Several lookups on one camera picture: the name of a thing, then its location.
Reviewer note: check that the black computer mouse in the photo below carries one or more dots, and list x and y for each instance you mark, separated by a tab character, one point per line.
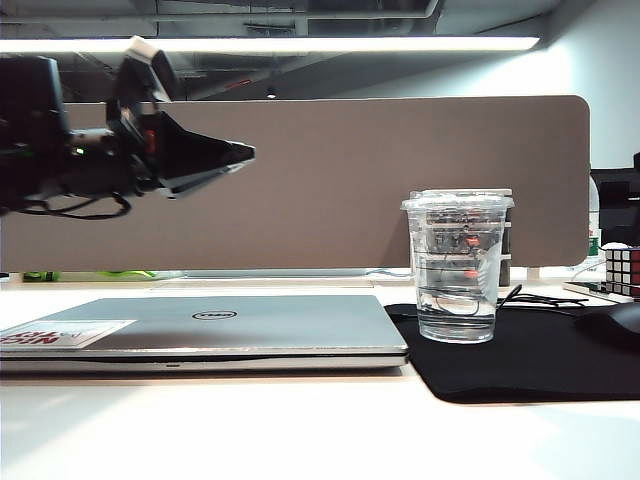
617	325

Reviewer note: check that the white bottle with green label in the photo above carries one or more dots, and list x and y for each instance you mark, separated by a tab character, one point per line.
594	245

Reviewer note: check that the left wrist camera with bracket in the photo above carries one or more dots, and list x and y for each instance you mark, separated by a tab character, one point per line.
150	65

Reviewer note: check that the black mouse pad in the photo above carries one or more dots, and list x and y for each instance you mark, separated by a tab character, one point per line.
525	360

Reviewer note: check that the brown desk partition panel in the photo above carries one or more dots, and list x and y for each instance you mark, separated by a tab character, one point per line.
325	175

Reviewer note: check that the flat book under cube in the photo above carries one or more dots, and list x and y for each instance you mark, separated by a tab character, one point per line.
582	288

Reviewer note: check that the black Rubik's cube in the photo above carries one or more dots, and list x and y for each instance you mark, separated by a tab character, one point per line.
622	267

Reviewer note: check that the white three-drawer desk organizer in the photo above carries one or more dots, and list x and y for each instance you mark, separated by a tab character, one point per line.
506	270

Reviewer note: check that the white sticker with red print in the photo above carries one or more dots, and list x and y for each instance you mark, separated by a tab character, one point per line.
70	334

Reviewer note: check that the silver Dell laptop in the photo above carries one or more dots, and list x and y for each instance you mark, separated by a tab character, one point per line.
250	330

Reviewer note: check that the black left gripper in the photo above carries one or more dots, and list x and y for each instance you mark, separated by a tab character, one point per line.
127	145

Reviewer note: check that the long ceiling light strip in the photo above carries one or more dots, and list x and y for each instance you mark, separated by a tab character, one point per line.
300	44

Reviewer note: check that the black monitor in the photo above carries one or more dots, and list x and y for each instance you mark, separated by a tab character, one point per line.
620	210

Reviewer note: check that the white partition foot bracket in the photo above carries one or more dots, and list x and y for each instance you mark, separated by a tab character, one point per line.
532	273

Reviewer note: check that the clear plastic cup with lid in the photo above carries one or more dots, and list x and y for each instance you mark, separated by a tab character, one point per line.
455	310

